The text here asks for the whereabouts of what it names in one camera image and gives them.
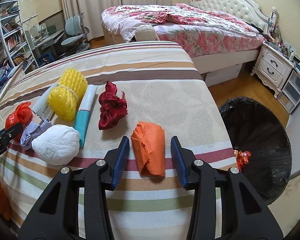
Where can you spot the light blue desk chair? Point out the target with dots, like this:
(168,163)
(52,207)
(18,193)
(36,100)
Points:
(77,35)

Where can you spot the red plastic bag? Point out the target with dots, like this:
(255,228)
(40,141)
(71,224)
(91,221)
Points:
(23,115)

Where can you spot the white storage box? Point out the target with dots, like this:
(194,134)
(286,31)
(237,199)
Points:
(222,75)

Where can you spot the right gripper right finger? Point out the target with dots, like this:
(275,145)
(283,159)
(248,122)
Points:
(244,213)

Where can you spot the yellow foam net bundle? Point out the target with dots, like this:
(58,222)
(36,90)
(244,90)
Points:
(69,91)

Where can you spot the striped bed sheet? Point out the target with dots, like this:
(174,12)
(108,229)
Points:
(161,86)

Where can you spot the orange paper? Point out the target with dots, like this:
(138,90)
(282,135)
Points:
(148,142)

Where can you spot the white teal tube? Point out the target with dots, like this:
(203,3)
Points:
(83,114)

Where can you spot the black lined trash bin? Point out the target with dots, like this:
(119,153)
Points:
(253,127)

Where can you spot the pink floral quilt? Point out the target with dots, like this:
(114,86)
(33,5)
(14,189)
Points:
(198,32)

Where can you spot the white bookshelf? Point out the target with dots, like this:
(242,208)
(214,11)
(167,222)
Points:
(14,45)

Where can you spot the lavender crumpled paper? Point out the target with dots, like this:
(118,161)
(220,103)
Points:
(31,132)

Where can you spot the white tissue ball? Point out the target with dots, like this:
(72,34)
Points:
(58,145)

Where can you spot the white black tube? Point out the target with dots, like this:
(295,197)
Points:
(41,108)

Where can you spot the plastic drawer unit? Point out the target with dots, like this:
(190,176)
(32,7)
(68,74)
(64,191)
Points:
(289,97)

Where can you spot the white nightstand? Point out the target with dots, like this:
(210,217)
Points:
(272,68)

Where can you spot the dark red satin cloth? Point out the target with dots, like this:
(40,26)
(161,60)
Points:
(113,108)

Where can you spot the white tufted bed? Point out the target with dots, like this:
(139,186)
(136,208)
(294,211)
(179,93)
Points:
(247,10)

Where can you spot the orange foil wrapper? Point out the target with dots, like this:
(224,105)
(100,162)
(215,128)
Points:
(242,158)

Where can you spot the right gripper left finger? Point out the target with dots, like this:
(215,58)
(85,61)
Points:
(55,213)

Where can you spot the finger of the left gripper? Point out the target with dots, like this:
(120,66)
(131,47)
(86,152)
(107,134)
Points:
(7,135)

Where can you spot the study desk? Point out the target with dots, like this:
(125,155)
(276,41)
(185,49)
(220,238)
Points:
(40,40)

